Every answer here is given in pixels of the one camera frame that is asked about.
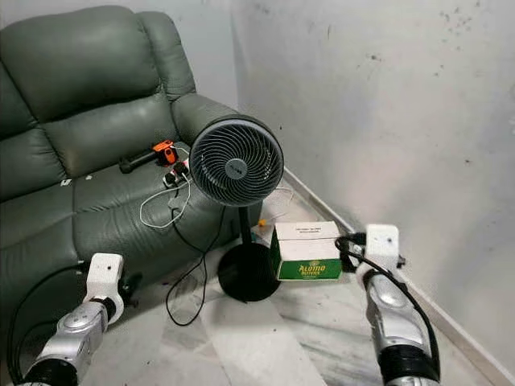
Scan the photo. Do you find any green and white cardboard box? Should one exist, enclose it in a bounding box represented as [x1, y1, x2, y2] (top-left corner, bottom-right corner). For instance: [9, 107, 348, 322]
[270, 221, 344, 281]

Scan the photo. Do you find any white power strip with plugs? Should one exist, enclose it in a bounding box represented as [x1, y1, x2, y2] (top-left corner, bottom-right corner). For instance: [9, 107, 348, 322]
[163, 157, 194, 190]

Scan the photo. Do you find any black and orange handheld tool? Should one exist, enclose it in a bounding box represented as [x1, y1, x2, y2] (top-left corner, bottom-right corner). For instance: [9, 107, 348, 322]
[118, 140, 179, 175]

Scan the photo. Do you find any dark green leather sofa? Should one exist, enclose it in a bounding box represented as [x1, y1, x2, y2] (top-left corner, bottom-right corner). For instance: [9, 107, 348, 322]
[0, 5, 262, 379]

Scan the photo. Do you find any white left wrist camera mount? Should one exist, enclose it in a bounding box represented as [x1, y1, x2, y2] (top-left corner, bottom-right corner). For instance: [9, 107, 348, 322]
[84, 253, 126, 322]

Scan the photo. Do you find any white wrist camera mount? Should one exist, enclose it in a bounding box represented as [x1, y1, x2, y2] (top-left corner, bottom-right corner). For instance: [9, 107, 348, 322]
[364, 224, 405, 274]
[84, 253, 126, 322]

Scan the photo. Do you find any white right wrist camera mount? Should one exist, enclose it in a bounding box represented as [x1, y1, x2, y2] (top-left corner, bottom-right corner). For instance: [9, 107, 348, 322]
[364, 224, 405, 274]

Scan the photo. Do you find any black power cord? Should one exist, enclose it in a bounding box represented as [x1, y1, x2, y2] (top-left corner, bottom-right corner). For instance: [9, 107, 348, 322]
[165, 205, 230, 326]

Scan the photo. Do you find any thin white floor cable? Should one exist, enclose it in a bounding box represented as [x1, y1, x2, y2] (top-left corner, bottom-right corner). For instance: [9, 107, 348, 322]
[266, 189, 295, 222]

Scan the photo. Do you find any looped white charging cable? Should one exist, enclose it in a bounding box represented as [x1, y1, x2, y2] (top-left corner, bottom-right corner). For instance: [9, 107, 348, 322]
[139, 177, 194, 230]

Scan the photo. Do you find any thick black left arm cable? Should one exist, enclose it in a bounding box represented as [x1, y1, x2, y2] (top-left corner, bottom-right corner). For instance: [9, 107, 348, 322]
[6, 261, 89, 386]

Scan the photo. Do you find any black pedestal fan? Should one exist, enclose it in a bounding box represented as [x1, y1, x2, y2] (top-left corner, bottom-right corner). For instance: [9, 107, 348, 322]
[189, 117, 285, 303]

